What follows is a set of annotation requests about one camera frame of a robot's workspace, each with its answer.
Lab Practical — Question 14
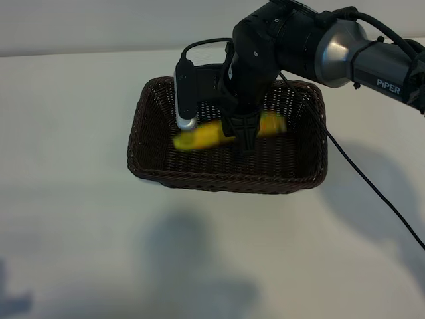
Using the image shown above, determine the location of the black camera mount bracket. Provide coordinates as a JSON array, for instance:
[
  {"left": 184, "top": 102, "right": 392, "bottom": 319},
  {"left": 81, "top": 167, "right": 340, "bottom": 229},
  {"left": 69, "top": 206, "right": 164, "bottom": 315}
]
[{"left": 192, "top": 64, "right": 228, "bottom": 102}]

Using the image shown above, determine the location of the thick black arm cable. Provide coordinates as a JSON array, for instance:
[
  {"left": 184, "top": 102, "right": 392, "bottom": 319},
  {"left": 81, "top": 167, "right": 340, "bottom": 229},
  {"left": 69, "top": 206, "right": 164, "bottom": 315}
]
[{"left": 341, "top": 5, "right": 425, "bottom": 51}]

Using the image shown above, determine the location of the yellow banana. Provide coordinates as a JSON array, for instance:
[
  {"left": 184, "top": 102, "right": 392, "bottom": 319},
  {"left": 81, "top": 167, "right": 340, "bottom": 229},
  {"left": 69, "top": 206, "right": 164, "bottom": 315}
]
[{"left": 172, "top": 112, "right": 288, "bottom": 151}]

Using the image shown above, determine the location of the dark brown woven basket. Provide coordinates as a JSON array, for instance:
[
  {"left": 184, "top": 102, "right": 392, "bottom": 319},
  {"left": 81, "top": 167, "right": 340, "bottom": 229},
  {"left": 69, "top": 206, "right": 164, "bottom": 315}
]
[{"left": 126, "top": 76, "right": 329, "bottom": 195}]

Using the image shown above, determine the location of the thin black camera cable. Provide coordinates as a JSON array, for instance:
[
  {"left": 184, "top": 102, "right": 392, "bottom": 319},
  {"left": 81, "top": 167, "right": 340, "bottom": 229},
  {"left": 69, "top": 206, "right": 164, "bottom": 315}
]
[{"left": 181, "top": 37, "right": 425, "bottom": 251}]

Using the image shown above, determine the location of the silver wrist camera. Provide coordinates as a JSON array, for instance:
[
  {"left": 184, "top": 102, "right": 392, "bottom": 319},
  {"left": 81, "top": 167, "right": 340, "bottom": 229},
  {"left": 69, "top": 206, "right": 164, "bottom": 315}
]
[{"left": 173, "top": 59, "right": 200, "bottom": 131}]

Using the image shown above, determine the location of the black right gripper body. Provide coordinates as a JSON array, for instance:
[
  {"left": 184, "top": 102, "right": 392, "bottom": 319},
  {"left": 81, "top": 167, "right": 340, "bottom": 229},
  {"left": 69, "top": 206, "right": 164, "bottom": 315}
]
[{"left": 216, "top": 54, "right": 277, "bottom": 118}]

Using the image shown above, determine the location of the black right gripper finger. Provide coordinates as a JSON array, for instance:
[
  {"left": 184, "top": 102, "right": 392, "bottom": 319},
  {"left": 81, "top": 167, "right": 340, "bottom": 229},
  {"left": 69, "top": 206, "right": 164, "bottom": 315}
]
[
  {"left": 221, "top": 116, "right": 237, "bottom": 138},
  {"left": 232, "top": 114, "right": 260, "bottom": 153}
]

